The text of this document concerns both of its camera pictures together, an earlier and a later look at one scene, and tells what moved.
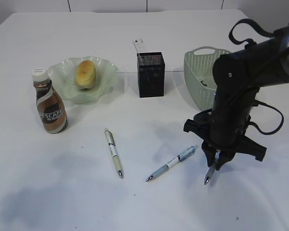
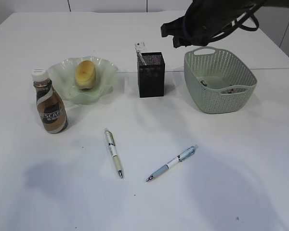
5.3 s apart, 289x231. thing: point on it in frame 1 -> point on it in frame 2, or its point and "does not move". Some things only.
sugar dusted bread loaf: [85, 74] does not move
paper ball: [203, 83] does not move
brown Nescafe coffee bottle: [50, 105] does not move
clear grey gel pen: [212, 168] -> [139, 54]
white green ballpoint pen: [111, 139] does not move
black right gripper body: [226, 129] -> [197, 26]
